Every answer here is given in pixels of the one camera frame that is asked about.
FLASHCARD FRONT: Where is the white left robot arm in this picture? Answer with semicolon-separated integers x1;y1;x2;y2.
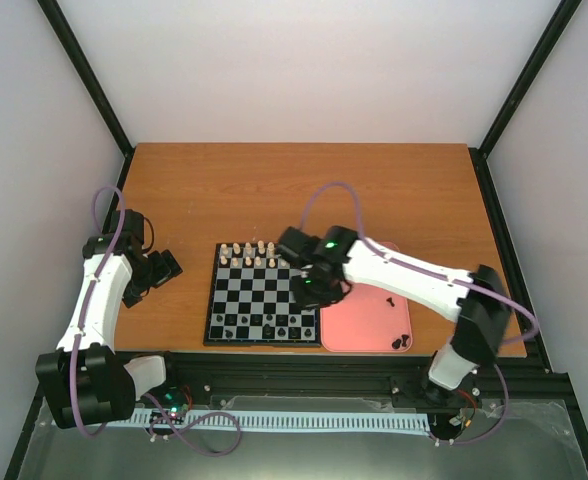
35;209;182;429

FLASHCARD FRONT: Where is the black white chess board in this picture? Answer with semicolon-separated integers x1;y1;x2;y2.
204;242;321;347

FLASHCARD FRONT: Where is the light blue cable duct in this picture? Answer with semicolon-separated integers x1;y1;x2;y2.
133;407;431;434

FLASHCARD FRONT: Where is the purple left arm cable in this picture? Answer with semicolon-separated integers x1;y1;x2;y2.
71;186;126;436

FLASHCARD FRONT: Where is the pink tray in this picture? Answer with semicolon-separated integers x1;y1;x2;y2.
319;241;414;354

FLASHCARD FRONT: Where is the black king piece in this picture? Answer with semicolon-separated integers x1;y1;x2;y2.
262;325;275;339

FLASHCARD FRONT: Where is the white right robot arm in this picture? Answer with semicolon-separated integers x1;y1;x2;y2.
276;226;513;391

